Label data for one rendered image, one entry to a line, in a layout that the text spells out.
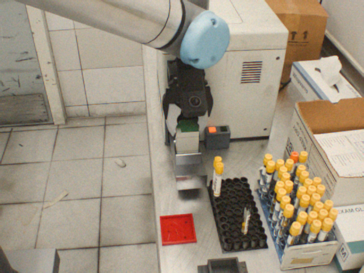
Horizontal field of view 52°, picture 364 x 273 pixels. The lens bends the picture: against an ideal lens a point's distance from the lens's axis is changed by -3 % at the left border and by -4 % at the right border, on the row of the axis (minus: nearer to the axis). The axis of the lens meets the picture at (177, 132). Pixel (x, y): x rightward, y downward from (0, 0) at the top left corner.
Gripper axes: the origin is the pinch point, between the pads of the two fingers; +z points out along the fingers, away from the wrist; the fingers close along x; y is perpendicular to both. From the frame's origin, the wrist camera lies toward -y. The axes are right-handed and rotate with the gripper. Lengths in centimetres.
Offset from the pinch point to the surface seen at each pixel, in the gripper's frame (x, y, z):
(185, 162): 0.6, -2.3, 6.6
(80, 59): 44, 141, 56
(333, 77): -45, 23, 2
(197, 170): -1.8, -4.5, 7.4
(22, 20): 70, 135, 27
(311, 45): -47, 45, 4
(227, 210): -6.6, -14.8, 8.9
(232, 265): -5.3, -26.9, 10.0
